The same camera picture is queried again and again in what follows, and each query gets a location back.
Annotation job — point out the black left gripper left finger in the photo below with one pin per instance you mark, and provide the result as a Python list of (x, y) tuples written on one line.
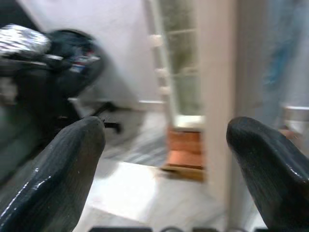
[(55, 174)]

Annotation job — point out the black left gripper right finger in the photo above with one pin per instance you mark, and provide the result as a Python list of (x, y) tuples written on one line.
[(272, 174)]

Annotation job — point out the white fridge door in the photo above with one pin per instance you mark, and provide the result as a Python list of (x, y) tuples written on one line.
[(217, 72)]

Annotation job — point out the white fridge body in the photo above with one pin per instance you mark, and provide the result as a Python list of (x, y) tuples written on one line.
[(183, 60)]

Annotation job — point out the light wooden board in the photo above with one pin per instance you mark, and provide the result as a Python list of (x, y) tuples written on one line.
[(186, 172)]

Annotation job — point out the orange clay brick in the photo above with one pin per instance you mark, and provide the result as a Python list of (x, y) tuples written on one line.
[(184, 145)]

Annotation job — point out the black office chair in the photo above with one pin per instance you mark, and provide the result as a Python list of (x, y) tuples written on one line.
[(72, 60)]

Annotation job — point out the black white striped cloth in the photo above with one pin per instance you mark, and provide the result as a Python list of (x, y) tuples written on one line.
[(21, 38)]

